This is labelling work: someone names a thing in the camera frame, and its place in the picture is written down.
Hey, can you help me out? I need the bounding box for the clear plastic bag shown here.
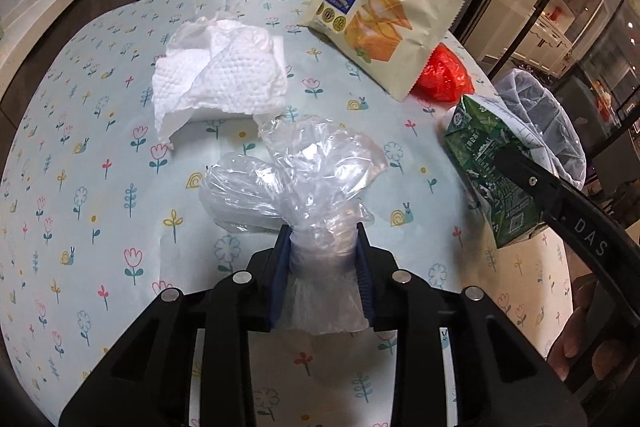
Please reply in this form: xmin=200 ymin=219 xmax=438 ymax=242
xmin=200 ymin=116 xmax=387 ymax=335

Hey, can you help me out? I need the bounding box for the beige cracker bag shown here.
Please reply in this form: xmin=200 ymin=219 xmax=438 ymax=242
xmin=299 ymin=0 xmax=463 ymax=102

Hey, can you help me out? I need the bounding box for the white paper towel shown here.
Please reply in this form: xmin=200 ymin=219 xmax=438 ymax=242
xmin=152 ymin=13 xmax=288 ymax=145

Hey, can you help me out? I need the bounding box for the red plastic bag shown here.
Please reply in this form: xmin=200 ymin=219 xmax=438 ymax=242
xmin=410 ymin=43 xmax=475 ymax=104

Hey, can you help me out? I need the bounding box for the green milk carton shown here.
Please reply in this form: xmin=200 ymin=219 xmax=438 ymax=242
xmin=444 ymin=94 xmax=554 ymax=247

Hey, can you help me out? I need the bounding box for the glass sliding door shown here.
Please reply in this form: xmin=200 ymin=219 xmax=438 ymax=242
xmin=458 ymin=0 xmax=639 ymax=157

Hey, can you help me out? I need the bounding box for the trash bin with liner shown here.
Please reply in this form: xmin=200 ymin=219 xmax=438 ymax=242
xmin=496 ymin=68 xmax=587 ymax=191

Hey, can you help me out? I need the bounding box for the person right hand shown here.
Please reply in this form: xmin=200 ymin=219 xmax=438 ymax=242
xmin=547 ymin=274 xmax=624 ymax=381

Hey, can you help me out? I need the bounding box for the floral patterned tablecloth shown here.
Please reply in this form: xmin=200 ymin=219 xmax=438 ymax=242
xmin=1 ymin=0 xmax=573 ymax=421

